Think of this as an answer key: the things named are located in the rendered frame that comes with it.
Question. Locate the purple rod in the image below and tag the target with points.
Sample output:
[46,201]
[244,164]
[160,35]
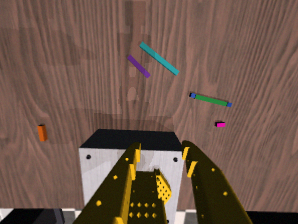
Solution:
[138,66]

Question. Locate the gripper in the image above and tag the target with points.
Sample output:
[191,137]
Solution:
[215,200]

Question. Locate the green rod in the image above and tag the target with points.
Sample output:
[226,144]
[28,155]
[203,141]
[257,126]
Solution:
[210,100]

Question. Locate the small magenta block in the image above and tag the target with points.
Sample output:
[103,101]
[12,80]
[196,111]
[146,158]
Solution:
[220,124]

